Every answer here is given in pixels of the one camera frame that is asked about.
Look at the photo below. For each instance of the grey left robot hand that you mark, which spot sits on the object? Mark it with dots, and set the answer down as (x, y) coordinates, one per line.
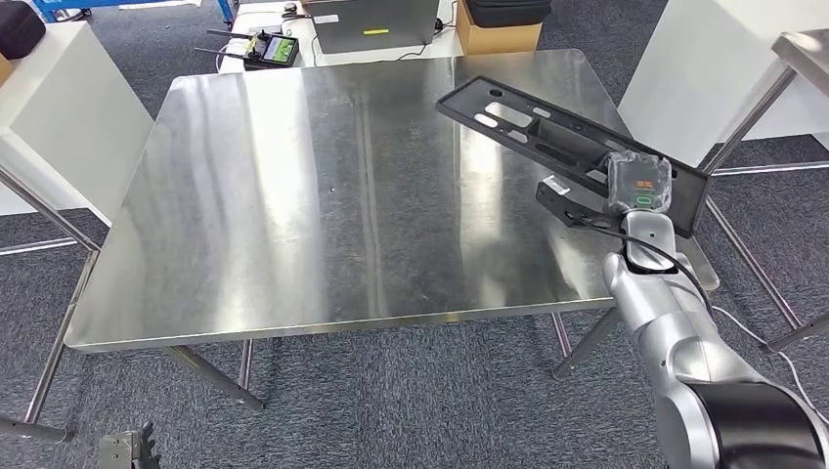
(126, 453)

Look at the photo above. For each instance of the large stainless steel workbench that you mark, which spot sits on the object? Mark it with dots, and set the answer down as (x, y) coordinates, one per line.
(291, 194)

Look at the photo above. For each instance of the grey laptop lid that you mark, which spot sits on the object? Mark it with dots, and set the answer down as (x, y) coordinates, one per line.
(369, 19)

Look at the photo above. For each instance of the stainless steel side table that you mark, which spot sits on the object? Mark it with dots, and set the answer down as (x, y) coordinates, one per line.
(803, 55)
(61, 336)

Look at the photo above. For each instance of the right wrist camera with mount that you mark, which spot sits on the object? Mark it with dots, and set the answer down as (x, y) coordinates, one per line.
(563, 204)

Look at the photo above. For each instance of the black carrying case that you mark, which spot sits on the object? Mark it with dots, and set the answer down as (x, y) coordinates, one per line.
(19, 32)

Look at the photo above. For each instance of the white panel board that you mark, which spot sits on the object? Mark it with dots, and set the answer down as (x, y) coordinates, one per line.
(712, 65)
(65, 116)

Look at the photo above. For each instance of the black zip bag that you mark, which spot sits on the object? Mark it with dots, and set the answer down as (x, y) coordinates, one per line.
(505, 12)

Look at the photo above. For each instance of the brown cardboard box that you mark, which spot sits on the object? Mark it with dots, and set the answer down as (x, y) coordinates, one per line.
(499, 40)

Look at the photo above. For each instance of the white desk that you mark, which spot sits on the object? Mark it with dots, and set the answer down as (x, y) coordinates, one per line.
(421, 57)

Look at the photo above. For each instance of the black plastic frame part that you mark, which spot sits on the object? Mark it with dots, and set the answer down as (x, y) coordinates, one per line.
(686, 200)

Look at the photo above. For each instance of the blue metal cart frame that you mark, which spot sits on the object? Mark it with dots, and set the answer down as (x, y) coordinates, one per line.
(223, 10)

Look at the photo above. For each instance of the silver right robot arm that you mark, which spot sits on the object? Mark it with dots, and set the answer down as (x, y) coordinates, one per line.
(673, 336)

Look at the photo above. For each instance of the black computer mouse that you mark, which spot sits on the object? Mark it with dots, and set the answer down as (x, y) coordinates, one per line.
(290, 7)

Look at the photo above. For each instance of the black remote with screen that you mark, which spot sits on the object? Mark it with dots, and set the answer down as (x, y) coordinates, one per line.
(278, 50)

